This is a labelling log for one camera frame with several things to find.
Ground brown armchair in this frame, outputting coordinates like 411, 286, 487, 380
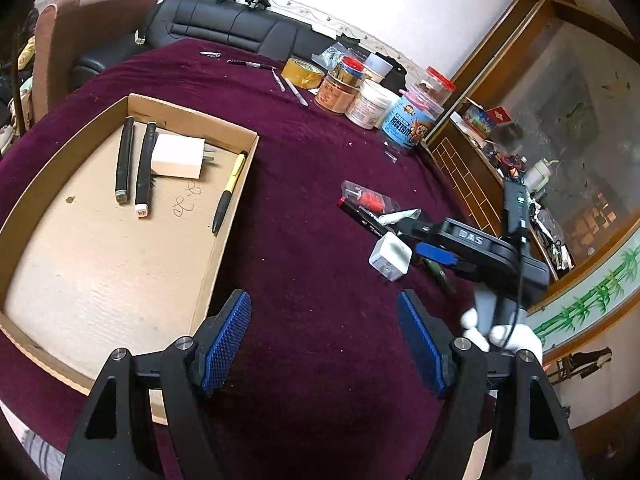
32, 0, 158, 120

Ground white gloved right hand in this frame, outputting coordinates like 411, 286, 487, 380
460, 308, 544, 363

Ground brown cardboard box tray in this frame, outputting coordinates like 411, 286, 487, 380
1, 94, 259, 393

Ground yellow black pen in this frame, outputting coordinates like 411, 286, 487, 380
212, 152, 248, 235

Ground green lighter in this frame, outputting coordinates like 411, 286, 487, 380
423, 259, 456, 296

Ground purple velvet tablecloth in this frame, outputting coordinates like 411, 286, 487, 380
1, 40, 473, 479

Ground red lid clear jar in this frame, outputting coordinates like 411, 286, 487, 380
418, 66, 457, 106

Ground black marker white caps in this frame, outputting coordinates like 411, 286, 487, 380
134, 122, 157, 218

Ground black pen far table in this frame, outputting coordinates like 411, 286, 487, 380
227, 60, 276, 70

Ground pale green cup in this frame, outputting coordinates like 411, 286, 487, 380
523, 158, 558, 193

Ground white Xiaomi charger plug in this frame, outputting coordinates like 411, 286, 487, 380
151, 133, 217, 180

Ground white square power adapter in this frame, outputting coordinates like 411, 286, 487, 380
369, 232, 412, 282

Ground colourful box on counter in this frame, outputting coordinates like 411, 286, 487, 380
462, 104, 513, 136

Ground black leather sofa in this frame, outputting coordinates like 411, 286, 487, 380
70, 0, 353, 90

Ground blue cartoon label jar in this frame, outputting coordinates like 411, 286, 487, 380
381, 84, 444, 152

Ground yellow tape roll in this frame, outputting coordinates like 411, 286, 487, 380
281, 58, 324, 90

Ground black marker red caps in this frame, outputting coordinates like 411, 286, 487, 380
337, 197, 390, 240

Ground white pen far left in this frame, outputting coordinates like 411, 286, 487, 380
271, 69, 286, 93

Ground white plastic tub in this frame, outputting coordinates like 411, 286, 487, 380
345, 79, 400, 130

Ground red item plastic packet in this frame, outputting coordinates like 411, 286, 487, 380
341, 180, 399, 214

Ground gold tin red lid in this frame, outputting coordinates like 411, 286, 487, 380
331, 55, 364, 88

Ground white pen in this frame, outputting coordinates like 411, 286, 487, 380
271, 69, 286, 93
283, 76, 308, 107

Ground wooden brick pattern counter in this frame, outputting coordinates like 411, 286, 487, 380
426, 0, 639, 358

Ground white pen far right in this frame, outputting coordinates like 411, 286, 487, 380
283, 76, 308, 107

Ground black clamp on sofa right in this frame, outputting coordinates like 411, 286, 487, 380
245, 0, 271, 10

